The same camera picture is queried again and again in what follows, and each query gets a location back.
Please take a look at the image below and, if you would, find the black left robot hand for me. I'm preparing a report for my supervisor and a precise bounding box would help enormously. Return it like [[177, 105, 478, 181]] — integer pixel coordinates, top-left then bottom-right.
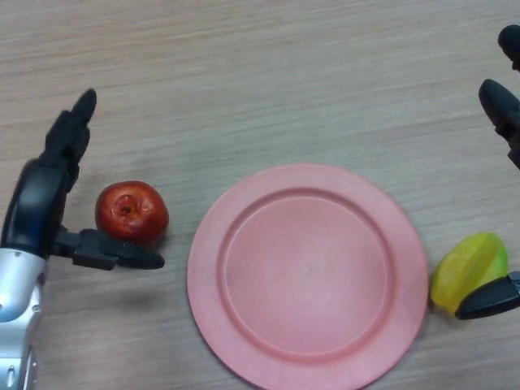
[[1, 88, 166, 272]]

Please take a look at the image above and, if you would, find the red apple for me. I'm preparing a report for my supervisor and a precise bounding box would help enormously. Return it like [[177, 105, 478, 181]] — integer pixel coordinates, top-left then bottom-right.
[[94, 180, 170, 249]]

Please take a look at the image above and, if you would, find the yellow green starfruit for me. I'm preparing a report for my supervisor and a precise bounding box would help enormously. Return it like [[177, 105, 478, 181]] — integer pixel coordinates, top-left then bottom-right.
[[430, 231, 509, 316]]

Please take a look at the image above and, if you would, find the pink round plate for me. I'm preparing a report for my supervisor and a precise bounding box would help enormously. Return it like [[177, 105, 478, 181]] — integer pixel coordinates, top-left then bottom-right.
[[186, 163, 430, 390]]

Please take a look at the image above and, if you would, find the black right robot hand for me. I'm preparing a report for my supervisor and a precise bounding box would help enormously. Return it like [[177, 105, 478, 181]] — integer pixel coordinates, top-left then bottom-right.
[[454, 24, 520, 321]]

